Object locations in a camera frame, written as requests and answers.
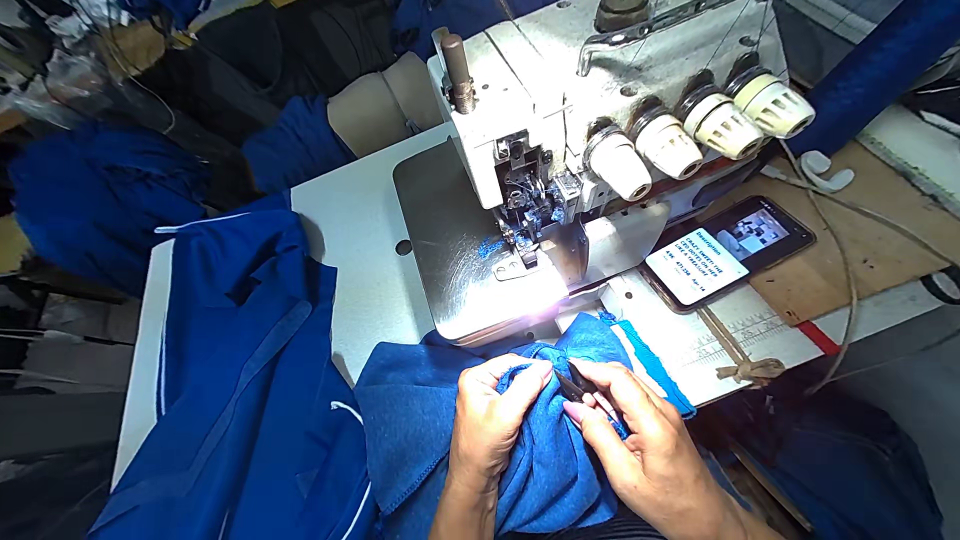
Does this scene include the brown board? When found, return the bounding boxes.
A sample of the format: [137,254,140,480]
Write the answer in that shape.
[705,132,960,327]

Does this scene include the red tape strip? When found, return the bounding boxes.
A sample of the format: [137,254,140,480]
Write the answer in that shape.
[795,321,842,357]

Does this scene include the smartphone with dark case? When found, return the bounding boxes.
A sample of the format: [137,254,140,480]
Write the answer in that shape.
[639,195,818,315]

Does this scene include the black ring handle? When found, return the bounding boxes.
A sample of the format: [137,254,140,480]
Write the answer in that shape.
[921,265,960,306]

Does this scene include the black thread snips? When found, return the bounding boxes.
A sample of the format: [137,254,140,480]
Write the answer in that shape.
[553,361,600,406]

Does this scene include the white sewing table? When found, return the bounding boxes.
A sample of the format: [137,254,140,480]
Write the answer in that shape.
[110,122,960,493]

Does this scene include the person's right forearm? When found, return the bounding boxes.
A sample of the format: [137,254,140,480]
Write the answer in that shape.
[654,480,784,540]

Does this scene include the person's right hand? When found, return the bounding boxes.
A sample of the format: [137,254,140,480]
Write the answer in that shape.
[562,358,725,535]

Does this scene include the beige string tie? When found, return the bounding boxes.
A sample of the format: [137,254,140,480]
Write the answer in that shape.
[696,306,786,387]

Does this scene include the clear plastic bag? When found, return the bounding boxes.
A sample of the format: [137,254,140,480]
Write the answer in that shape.
[13,49,112,130]

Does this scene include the person's left hand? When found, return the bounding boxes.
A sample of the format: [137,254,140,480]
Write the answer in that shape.
[449,353,555,487]

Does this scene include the blue fabric bundle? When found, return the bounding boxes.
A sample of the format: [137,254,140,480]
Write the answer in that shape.
[7,122,215,298]

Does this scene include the beige cable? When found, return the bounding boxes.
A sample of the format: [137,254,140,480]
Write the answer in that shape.
[777,139,960,396]

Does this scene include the dark blue fabric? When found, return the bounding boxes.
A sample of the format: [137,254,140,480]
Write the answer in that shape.
[690,369,945,540]

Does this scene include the rolled blue fabric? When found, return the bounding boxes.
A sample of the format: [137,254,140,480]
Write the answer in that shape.
[787,0,960,160]

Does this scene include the person's body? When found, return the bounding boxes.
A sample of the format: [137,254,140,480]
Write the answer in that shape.
[498,501,669,540]

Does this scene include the white overlock sewing machine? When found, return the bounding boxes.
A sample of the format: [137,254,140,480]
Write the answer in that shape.
[393,0,817,348]

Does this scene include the blue heathered garment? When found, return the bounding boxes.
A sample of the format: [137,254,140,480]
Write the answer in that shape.
[354,312,652,540]

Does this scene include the dark blue garment, white cord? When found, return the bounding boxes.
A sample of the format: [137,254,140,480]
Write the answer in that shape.
[86,190,384,540]

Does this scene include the bright blue ribbed strip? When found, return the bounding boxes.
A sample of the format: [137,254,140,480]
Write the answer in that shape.
[597,312,699,420]

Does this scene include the person's left forearm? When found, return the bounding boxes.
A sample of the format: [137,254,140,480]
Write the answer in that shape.
[429,469,501,540]

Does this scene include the white measuring scale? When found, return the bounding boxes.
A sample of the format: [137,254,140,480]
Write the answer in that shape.
[686,288,811,366]

